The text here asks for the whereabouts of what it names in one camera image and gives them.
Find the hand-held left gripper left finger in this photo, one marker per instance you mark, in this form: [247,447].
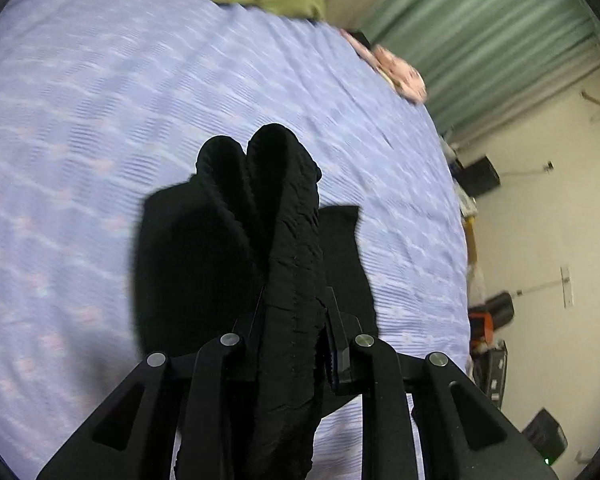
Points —
[230,355]

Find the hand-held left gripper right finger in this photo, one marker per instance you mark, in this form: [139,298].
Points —
[332,367]

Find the black pants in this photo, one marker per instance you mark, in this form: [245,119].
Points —
[280,220]

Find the black case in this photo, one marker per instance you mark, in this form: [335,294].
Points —
[490,370]

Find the orange and black device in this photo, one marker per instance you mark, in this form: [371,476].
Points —
[487,317]

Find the black box with green light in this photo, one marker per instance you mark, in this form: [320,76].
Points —
[545,437]

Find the black heater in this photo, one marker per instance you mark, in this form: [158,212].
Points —
[481,176]

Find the purple striped bed cover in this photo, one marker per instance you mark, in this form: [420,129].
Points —
[105,110]

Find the pink printed cloth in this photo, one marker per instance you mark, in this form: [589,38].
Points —
[400,72]

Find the green curtain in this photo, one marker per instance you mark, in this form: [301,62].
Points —
[480,25]

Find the air conditioner pipe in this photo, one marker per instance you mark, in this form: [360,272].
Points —
[597,105]

